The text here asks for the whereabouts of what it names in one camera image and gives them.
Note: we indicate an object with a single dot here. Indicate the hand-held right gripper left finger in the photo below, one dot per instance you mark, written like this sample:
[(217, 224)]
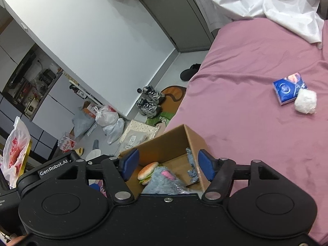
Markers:
[(129, 164)]

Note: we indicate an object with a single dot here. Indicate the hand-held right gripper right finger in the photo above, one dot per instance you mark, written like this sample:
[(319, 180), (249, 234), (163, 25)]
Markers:
[(206, 165)]

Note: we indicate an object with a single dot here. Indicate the blue-grey patterned plush toy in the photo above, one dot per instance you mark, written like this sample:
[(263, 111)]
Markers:
[(192, 166)]

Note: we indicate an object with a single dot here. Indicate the burger plush toy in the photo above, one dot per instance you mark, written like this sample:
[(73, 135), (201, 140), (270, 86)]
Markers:
[(147, 171)]

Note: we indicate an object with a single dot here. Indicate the clear plastic bag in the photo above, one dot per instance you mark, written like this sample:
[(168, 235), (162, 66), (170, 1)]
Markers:
[(188, 191)]

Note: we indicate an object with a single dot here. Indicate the brown cardboard box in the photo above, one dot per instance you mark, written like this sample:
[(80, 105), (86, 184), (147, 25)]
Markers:
[(184, 138)]

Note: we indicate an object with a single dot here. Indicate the grey fluffy plush toy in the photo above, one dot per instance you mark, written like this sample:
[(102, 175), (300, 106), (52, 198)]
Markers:
[(160, 182)]

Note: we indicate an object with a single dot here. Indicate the white wrapped soft packet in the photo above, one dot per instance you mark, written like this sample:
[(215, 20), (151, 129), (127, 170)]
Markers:
[(305, 102)]

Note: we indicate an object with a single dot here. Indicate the clear wrapped package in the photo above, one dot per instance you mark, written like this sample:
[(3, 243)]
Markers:
[(133, 142)]

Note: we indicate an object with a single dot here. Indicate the white tied plastic bag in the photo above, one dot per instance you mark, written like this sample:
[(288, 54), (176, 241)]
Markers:
[(114, 132), (105, 115)]

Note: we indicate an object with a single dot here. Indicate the pink cartoon cushion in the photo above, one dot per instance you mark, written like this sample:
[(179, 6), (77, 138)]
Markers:
[(101, 188)]

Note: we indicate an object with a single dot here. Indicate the pale grey insole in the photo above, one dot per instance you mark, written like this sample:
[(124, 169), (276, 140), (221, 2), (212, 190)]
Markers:
[(93, 151)]

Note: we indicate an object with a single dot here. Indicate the beige patterned package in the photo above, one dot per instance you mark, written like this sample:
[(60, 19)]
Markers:
[(142, 128)]

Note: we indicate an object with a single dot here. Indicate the yellow slipper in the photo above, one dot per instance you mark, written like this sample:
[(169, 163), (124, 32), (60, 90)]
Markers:
[(79, 151)]

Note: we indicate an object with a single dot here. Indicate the green cartoon floor mat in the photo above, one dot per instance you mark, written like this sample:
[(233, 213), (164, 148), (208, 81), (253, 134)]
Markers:
[(160, 120)]

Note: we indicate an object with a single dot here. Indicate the red and white plastic bag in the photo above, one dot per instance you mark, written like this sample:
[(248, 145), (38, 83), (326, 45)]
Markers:
[(15, 151)]

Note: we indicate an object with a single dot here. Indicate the grey sneaker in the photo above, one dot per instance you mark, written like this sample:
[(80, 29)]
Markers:
[(148, 107), (153, 93)]

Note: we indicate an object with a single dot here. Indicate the grey plastic bag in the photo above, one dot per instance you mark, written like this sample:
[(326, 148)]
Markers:
[(82, 124)]

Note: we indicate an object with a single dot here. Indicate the red and white snack pack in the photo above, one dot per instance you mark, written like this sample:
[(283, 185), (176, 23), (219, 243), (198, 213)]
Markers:
[(67, 142)]

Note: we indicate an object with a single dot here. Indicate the orange cardboard box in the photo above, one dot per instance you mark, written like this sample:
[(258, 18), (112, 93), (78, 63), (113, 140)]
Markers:
[(89, 109)]

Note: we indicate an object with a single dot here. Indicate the brown round floor mat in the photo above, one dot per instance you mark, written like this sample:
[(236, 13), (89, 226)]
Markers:
[(174, 96)]

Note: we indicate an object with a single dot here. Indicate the black slipper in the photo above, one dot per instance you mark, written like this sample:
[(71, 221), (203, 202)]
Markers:
[(190, 72)]

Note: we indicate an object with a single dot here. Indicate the white kitchen cabinet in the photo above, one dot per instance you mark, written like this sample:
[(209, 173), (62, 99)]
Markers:
[(48, 107)]

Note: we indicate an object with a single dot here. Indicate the blue tissue pack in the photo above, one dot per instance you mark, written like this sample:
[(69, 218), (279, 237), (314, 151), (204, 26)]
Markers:
[(288, 89)]

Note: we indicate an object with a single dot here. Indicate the grey door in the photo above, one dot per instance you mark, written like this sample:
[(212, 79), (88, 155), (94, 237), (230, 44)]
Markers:
[(174, 12)]

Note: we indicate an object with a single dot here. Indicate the white draped sheet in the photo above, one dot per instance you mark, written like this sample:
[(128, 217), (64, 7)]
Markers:
[(269, 0)]

